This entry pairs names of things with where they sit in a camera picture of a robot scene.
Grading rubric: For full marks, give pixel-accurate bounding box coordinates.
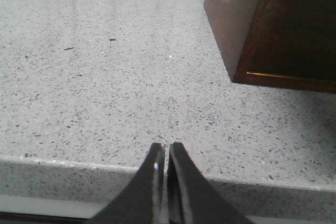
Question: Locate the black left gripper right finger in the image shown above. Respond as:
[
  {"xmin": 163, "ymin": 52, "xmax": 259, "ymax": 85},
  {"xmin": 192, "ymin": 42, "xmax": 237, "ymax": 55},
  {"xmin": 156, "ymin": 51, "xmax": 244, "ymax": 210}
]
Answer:
[{"xmin": 167, "ymin": 143, "xmax": 249, "ymax": 223}]

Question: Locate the dark wooden drawer cabinet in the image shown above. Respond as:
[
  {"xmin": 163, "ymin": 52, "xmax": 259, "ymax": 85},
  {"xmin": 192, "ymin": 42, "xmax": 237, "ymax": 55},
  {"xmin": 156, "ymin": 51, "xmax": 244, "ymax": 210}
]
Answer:
[{"xmin": 204, "ymin": 0, "xmax": 335, "ymax": 93}]

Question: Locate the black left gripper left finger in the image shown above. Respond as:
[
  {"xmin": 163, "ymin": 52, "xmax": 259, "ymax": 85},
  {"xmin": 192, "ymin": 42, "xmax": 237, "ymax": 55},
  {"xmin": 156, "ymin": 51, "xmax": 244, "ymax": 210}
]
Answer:
[{"xmin": 89, "ymin": 143, "xmax": 165, "ymax": 224}]

